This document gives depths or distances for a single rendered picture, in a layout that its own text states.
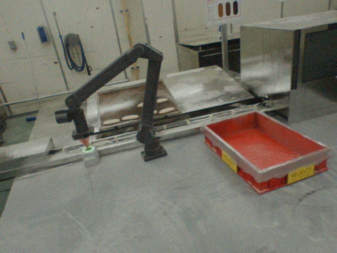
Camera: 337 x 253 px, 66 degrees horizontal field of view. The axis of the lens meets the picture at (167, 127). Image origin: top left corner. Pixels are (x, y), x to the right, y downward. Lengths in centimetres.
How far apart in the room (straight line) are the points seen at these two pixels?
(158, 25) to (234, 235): 426
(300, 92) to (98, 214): 112
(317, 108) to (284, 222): 82
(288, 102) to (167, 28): 363
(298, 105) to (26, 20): 451
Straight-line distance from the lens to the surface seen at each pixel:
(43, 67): 521
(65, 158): 142
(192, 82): 194
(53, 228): 108
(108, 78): 116
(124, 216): 100
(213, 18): 233
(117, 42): 505
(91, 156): 132
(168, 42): 488
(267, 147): 129
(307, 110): 157
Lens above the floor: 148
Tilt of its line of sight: 25 degrees down
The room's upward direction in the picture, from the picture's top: 9 degrees counter-clockwise
